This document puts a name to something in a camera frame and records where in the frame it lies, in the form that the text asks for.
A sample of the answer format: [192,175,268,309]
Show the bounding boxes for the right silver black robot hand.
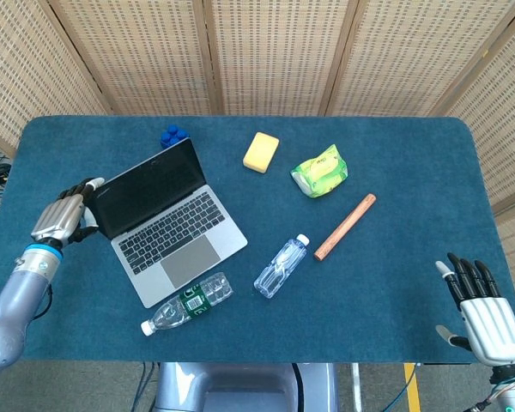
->
[435,251,515,368]

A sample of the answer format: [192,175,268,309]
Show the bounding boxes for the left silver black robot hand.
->
[29,177,106,250]

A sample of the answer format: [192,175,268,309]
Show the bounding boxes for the grey laptop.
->
[85,136,249,310]

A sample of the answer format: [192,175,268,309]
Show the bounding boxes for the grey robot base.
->
[152,362,340,412]

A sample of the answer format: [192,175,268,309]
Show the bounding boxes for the blue table mat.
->
[0,114,515,366]

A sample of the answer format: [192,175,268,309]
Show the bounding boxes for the blue toy building brick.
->
[160,124,191,150]

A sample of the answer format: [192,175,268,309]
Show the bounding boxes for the white table leg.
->
[350,363,365,412]

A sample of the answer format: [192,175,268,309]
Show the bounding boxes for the green label plastic bottle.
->
[140,271,234,337]

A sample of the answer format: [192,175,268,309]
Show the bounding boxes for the wooden rod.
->
[313,193,378,262]

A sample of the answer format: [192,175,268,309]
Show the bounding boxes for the yellow sponge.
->
[242,131,281,174]

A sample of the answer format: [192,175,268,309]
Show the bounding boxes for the clear unlabelled plastic bottle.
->
[252,233,312,300]

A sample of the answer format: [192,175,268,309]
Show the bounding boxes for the green wet wipes pack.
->
[289,143,350,199]

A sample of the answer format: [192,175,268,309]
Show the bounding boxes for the woven bamboo folding screen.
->
[0,0,515,301]

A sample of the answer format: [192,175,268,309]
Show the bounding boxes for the blue cables under table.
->
[130,362,161,412]

